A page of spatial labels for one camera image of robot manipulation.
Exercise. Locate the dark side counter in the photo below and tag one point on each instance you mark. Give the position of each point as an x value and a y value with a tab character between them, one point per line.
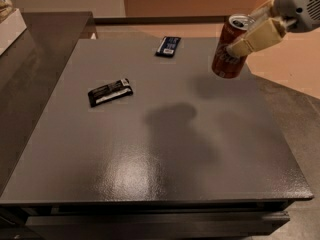
29	71

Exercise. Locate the red coke can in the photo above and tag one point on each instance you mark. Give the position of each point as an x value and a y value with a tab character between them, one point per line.
225	63

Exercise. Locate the black snack bar wrapper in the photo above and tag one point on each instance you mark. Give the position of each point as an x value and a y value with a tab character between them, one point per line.
109	92

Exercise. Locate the white box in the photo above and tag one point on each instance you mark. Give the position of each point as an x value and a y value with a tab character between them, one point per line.
10	29

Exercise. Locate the blue snack bar wrapper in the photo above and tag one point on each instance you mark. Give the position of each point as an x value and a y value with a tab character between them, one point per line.
168	46

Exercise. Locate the snack bag on box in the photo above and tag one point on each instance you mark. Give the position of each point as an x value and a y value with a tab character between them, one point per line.
6	8

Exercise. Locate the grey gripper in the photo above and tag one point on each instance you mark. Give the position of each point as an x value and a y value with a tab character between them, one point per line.
297	4

